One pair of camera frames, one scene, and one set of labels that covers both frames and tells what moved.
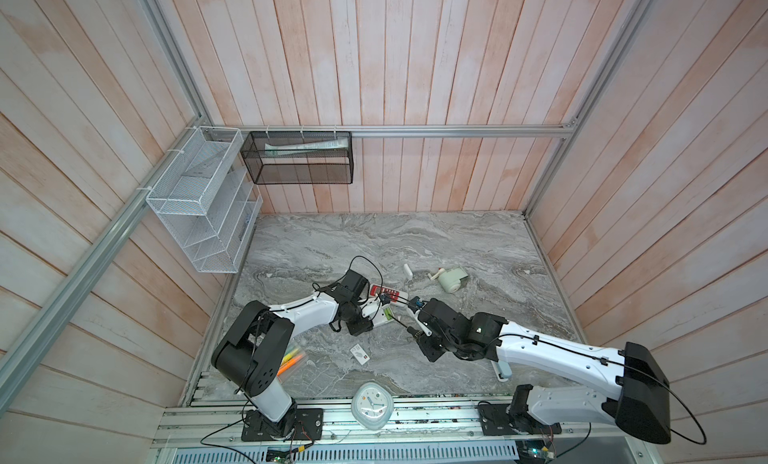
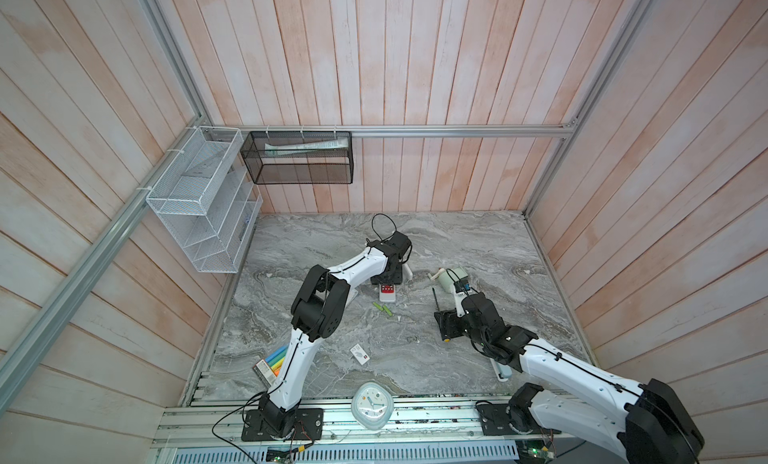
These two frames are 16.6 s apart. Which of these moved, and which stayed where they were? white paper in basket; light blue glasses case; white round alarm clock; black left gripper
Moved: black left gripper
Stayed: white round alarm clock; light blue glasses case; white paper in basket
